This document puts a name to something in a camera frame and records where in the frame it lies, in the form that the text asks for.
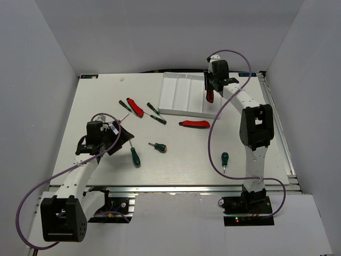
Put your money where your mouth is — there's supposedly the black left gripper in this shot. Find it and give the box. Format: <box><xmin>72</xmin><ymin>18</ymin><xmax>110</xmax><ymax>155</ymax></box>
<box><xmin>100</xmin><ymin>121</ymin><xmax>134</xmax><ymax>155</ymax></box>

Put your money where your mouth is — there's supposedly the red black utility knife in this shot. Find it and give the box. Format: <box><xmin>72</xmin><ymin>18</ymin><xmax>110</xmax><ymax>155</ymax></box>
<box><xmin>206</xmin><ymin>90</ymin><xmax>214</xmax><ymax>103</ymax></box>

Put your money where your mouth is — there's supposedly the long green screwdriver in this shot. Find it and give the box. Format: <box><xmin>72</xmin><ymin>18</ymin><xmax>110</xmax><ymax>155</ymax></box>
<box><xmin>129</xmin><ymin>141</ymin><xmax>141</xmax><ymax>167</ymax></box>

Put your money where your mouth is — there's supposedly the red curved utility knife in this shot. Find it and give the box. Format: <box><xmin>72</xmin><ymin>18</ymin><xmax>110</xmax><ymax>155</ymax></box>
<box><xmin>126</xmin><ymin>98</ymin><xmax>144</xmax><ymax>118</ymax></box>

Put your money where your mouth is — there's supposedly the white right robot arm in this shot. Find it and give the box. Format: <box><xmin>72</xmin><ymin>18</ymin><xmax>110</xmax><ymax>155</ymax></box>
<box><xmin>204</xmin><ymin>56</ymin><xmax>274</xmax><ymax>213</ymax></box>

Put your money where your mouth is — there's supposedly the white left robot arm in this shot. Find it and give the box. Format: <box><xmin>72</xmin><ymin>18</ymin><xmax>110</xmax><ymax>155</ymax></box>
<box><xmin>40</xmin><ymin>73</ymin><xmax>208</xmax><ymax>242</ymax></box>

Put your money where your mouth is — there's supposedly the white compartment tray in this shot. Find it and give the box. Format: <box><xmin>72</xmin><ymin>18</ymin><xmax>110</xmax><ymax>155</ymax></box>
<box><xmin>158</xmin><ymin>73</ymin><xmax>225</xmax><ymax>118</ymax></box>

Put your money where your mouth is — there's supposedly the small black precision screwdriver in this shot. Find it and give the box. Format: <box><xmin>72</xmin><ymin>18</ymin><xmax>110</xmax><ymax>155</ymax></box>
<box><xmin>119</xmin><ymin>100</ymin><xmax>132</xmax><ymax>112</ymax></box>

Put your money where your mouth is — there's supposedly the black precision screwdriver lower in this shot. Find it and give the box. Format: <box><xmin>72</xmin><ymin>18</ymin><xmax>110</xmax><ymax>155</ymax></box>
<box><xmin>145</xmin><ymin>113</ymin><xmax>167</xmax><ymax>125</ymax></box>

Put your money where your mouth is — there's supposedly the black green precision screwdriver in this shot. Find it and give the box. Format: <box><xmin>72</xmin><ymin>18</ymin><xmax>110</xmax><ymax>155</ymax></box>
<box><xmin>147</xmin><ymin>102</ymin><xmax>160</xmax><ymax>115</ymax></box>

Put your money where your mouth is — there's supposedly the stubby green orange screwdriver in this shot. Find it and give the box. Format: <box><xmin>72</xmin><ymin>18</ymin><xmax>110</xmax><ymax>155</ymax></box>
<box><xmin>148</xmin><ymin>143</ymin><xmax>167</xmax><ymax>153</ymax></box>

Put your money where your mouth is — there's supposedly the blue table label left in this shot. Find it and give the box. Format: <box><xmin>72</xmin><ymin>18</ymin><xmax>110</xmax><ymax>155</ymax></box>
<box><xmin>80</xmin><ymin>74</ymin><xmax>99</xmax><ymax>79</ymax></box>

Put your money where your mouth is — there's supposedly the red handled thin screwdriver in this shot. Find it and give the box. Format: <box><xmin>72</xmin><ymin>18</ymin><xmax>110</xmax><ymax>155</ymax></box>
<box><xmin>119</xmin><ymin>113</ymin><xmax>130</xmax><ymax>123</ymax></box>

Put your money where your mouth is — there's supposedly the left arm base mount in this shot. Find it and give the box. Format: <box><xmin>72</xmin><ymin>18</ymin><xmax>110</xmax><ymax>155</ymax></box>
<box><xmin>83</xmin><ymin>186</ymin><xmax>136</xmax><ymax>223</ymax></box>

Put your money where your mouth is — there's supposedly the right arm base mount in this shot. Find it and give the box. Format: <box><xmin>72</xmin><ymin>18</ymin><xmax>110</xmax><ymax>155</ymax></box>
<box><xmin>218</xmin><ymin>188</ymin><xmax>274</xmax><ymax>227</ymax></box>

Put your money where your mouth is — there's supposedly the aluminium rail frame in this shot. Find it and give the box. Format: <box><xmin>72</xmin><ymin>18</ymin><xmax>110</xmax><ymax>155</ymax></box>
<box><xmin>25</xmin><ymin>70</ymin><xmax>304</xmax><ymax>256</ymax></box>

